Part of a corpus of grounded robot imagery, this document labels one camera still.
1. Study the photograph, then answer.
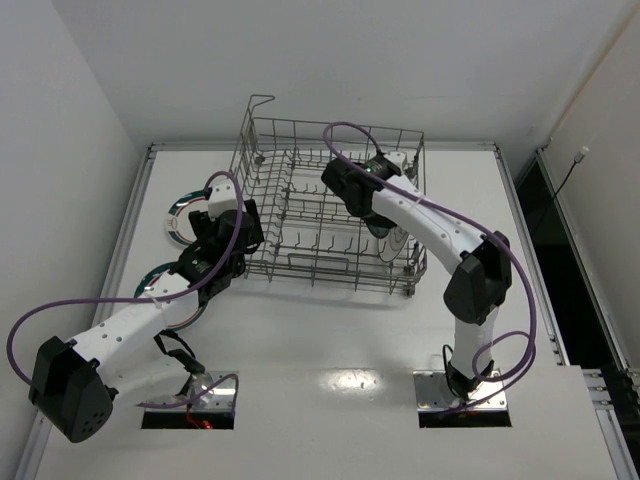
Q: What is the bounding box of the grey wire dish rack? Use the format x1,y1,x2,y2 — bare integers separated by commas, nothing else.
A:
230,94,427,297

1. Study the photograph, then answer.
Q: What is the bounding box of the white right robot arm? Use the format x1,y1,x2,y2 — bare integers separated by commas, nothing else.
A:
321,152,512,401

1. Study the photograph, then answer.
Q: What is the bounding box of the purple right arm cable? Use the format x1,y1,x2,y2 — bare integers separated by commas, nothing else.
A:
322,121,537,416

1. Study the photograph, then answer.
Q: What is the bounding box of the white plate green red rim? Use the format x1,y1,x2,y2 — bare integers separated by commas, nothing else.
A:
165,190,207,247

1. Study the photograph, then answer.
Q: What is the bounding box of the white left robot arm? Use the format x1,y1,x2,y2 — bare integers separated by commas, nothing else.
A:
29,172,264,443

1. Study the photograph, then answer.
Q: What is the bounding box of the large white plate blue rim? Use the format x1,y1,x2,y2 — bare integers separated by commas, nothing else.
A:
377,226,415,263

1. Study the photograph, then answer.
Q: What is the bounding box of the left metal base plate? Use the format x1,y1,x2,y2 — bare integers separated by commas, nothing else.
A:
141,371,239,415

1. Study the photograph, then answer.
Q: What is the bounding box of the small teal patterned plate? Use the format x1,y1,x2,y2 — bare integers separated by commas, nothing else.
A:
366,221,391,239

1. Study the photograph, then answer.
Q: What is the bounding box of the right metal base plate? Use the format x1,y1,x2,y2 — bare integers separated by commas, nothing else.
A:
413,370,508,413

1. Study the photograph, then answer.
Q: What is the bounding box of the black hanging wall cable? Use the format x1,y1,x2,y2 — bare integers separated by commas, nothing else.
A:
524,145,589,241

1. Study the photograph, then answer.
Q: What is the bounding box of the metal base plate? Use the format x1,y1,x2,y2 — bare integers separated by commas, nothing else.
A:
413,370,508,413
141,371,239,415

